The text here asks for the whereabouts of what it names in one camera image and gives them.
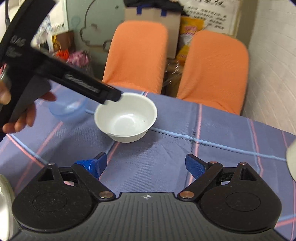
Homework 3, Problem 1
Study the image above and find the black cloth on box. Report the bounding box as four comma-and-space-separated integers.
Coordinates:
123, 0, 187, 16

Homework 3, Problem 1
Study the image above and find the white bowl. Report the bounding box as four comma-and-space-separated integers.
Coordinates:
94, 92, 158, 143

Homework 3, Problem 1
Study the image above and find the cardboard box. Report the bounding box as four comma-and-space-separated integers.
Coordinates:
124, 5, 182, 59

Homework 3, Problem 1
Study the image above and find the yellow snack bag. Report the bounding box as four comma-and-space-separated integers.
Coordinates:
176, 16, 205, 65

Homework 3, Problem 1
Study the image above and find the blue plaid tablecloth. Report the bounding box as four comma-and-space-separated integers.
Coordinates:
1, 93, 295, 240

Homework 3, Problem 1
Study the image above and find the white thermos jug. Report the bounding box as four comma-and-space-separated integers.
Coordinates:
286, 140, 296, 182

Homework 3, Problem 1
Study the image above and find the wall poster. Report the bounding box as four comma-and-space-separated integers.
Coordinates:
179, 0, 242, 36

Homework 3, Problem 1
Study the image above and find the blue plastic bowl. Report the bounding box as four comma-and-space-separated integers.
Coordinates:
48, 90, 88, 123

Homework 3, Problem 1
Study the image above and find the left hand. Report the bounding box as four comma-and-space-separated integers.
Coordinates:
1, 78, 57, 135

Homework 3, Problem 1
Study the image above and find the stainless steel bowl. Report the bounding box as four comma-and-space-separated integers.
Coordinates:
0, 175, 19, 241

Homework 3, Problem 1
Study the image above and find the right orange chair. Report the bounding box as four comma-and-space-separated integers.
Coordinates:
177, 30, 249, 115

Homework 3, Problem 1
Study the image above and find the orange chair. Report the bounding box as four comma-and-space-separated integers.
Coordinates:
102, 21, 168, 94
177, 30, 249, 115

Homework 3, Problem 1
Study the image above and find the left orange chair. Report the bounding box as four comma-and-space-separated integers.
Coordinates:
102, 21, 168, 94

